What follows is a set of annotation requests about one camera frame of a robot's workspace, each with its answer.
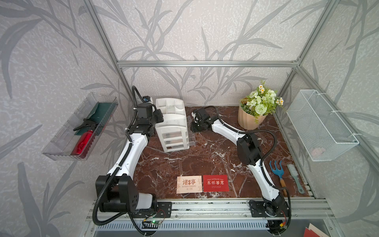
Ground red brush in bin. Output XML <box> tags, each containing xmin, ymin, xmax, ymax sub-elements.
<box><xmin>71</xmin><ymin>130</ymin><xmax>93</xmax><ymax>156</ymax></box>

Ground pink postcard red characters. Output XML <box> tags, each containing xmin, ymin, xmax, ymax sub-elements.
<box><xmin>176</xmin><ymin>176</ymin><xmax>203</xmax><ymax>194</ymax></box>

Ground green card in bin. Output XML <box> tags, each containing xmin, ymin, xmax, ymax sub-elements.
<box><xmin>75</xmin><ymin>102</ymin><xmax>116</xmax><ymax>135</ymax></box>

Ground red item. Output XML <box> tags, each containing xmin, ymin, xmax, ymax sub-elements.
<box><xmin>203</xmin><ymin>175</ymin><xmax>229</xmax><ymax>192</ymax></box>

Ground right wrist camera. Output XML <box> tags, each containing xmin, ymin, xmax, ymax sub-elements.
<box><xmin>192</xmin><ymin>108</ymin><xmax>210</xmax><ymax>123</ymax></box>

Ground clear plastic wall bin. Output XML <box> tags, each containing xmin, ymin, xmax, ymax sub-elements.
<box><xmin>42</xmin><ymin>92</ymin><xmax>118</xmax><ymax>161</ymax></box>

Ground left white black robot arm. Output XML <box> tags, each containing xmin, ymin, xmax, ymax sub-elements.
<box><xmin>92</xmin><ymin>86</ymin><xmax>164</xmax><ymax>226</ymax></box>

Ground blue garden hand rake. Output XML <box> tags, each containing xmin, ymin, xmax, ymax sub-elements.
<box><xmin>269</xmin><ymin>161</ymin><xmax>288</xmax><ymax>197</ymax></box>

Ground red paper at corner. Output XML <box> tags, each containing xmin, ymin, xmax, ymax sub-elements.
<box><xmin>304</xmin><ymin>223</ymin><xmax>329</xmax><ymax>237</ymax></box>

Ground white plastic drawer organizer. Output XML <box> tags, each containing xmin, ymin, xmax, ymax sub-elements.
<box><xmin>156</xmin><ymin>98</ymin><xmax>190</xmax><ymax>153</ymax></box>

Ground aluminium front rail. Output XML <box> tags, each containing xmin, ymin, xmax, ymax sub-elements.
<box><xmin>85</xmin><ymin>198</ymin><xmax>335</xmax><ymax>221</ymax></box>

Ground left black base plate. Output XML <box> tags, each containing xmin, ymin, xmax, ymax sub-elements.
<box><xmin>132</xmin><ymin>201</ymin><xmax>173</xmax><ymax>218</ymax></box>

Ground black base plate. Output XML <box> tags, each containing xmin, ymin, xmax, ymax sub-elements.
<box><xmin>249</xmin><ymin>200</ymin><xmax>290</xmax><ymax>218</ymax></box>
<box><xmin>132</xmin><ymin>201</ymin><xmax>173</xmax><ymax>218</ymax></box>

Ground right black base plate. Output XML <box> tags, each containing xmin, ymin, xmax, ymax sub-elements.
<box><xmin>249</xmin><ymin>200</ymin><xmax>290</xmax><ymax>218</ymax></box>

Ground black clamp in bin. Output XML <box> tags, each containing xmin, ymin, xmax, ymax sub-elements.
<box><xmin>73</xmin><ymin>118</ymin><xmax>98</xmax><ymax>131</ymax></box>

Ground white wire mesh basket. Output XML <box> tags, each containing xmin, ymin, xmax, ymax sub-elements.
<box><xmin>287</xmin><ymin>89</ymin><xmax>359</xmax><ymax>162</ymax></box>

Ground potted white flower plant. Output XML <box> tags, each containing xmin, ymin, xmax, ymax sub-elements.
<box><xmin>238</xmin><ymin>81</ymin><xmax>284</xmax><ymax>130</ymax></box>

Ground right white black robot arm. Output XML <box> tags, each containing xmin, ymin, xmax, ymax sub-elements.
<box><xmin>190</xmin><ymin>106</ymin><xmax>291</xmax><ymax>218</ymax></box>

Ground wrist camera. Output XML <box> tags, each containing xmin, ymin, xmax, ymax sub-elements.
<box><xmin>143</xmin><ymin>96</ymin><xmax>154</xmax><ymax>108</ymax></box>
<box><xmin>192</xmin><ymin>108</ymin><xmax>210</xmax><ymax>123</ymax></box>

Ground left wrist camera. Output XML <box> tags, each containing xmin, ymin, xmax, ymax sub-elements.
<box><xmin>143</xmin><ymin>96</ymin><xmax>154</xmax><ymax>108</ymax></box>

